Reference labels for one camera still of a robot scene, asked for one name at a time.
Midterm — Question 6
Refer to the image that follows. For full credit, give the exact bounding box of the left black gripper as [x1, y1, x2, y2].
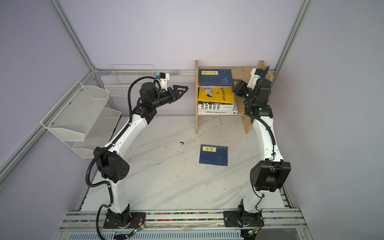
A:
[152, 84, 189, 109]

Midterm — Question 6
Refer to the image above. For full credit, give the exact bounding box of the yellow book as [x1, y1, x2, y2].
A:
[198, 87, 235, 105]

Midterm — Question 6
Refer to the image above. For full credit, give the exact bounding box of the white book with black lettering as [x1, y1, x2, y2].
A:
[198, 102, 236, 111]

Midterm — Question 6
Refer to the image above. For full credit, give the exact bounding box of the white book with photo cover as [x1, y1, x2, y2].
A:
[198, 110, 238, 116]

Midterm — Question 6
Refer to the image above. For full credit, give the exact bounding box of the dark blue book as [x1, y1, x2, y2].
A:
[199, 145, 228, 166]
[199, 69, 233, 87]

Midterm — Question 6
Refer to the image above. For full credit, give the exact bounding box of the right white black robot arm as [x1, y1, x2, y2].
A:
[232, 79, 291, 221]

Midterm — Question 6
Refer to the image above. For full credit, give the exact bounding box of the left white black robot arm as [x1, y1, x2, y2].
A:
[85, 73, 189, 228]

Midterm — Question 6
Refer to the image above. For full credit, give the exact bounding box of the wooden two-tier bookshelf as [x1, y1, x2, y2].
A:
[195, 61, 273, 133]

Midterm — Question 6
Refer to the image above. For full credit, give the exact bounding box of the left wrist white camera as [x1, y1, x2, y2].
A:
[156, 73, 170, 90]

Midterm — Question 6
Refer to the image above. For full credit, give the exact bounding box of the wrist white camera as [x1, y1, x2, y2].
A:
[247, 68, 265, 89]
[156, 73, 170, 90]

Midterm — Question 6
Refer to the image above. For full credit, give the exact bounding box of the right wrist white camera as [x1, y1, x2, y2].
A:
[247, 68, 265, 89]

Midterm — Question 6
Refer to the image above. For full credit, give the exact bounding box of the white wire wall basket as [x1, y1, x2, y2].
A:
[104, 65, 156, 97]

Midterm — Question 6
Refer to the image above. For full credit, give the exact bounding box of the white mesh lower wall bin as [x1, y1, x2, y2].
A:
[72, 108, 121, 159]

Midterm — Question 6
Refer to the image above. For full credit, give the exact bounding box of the white mesh wall bin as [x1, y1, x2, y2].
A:
[41, 81, 110, 142]
[72, 108, 121, 159]

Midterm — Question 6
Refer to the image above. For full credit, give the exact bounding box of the white mesh upper wall bin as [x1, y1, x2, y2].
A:
[41, 81, 110, 142]

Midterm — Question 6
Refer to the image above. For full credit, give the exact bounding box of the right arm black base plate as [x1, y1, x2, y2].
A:
[223, 211, 265, 228]

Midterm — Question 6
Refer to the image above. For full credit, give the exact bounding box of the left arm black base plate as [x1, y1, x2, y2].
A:
[103, 212, 146, 229]

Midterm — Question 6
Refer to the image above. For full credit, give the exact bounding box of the white ventilated cable duct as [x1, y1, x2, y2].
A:
[63, 230, 243, 240]

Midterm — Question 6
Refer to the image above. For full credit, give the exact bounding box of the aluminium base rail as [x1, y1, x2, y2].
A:
[59, 208, 308, 232]

